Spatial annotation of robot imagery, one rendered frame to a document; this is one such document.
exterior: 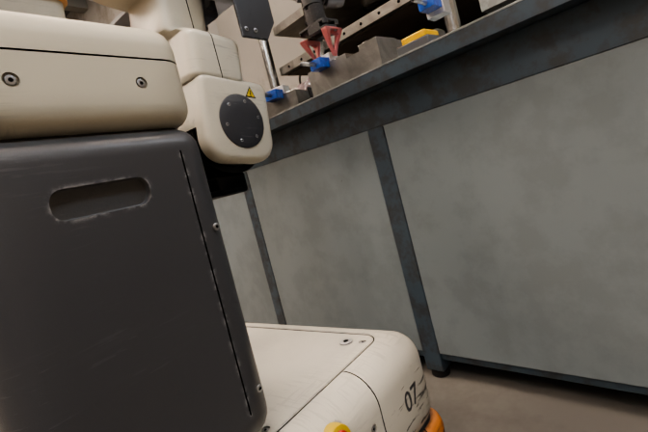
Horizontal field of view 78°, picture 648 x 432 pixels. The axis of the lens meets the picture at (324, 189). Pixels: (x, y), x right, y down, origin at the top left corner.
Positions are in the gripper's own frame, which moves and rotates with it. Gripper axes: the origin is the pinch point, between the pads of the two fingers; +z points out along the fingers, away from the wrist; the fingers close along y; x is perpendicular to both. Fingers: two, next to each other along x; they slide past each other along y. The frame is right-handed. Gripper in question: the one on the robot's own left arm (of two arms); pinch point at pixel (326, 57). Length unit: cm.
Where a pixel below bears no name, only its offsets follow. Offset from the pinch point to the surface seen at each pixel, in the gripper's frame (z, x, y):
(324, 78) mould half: 5.8, 1.9, 0.8
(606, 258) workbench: 60, 4, -57
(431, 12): -1.0, -10.9, -28.5
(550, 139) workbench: 36, 4, -52
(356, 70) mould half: 7.8, 1.9, -10.8
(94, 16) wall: -370, -215, 732
